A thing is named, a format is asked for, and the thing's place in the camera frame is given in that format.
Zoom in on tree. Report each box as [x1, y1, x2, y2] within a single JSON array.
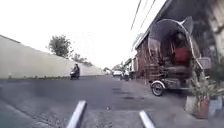
[[46, 34, 74, 60]]

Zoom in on motorcycle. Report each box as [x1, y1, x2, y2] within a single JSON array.
[[69, 70, 81, 81]]

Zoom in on robot's own part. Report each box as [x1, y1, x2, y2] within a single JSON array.
[[138, 110, 157, 128], [65, 99, 87, 128]]

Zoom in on brick building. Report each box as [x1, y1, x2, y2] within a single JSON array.
[[123, 0, 224, 91]]

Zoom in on potted plant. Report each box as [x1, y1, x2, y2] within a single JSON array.
[[185, 74, 224, 120]]

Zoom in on tricycle cart with canopy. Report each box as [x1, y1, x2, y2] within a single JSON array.
[[142, 17, 204, 98]]

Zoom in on white car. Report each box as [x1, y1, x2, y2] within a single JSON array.
[[112, 69, 123, 78]]

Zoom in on grey asphalt road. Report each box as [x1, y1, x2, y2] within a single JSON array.
[[0, 74, 224, 128]]

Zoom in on person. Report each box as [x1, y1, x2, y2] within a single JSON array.
[[122, 68, 131, 82], [72, 63, 81, 78]]

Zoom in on pale plastered wall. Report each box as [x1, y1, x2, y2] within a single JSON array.
[[0, 34, 106, 80]]

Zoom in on row of trees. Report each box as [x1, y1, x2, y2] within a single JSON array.
[[71, 52, 95, 67]]

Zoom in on overhead wires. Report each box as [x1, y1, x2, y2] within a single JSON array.
[[129, 0, 157, 32]]

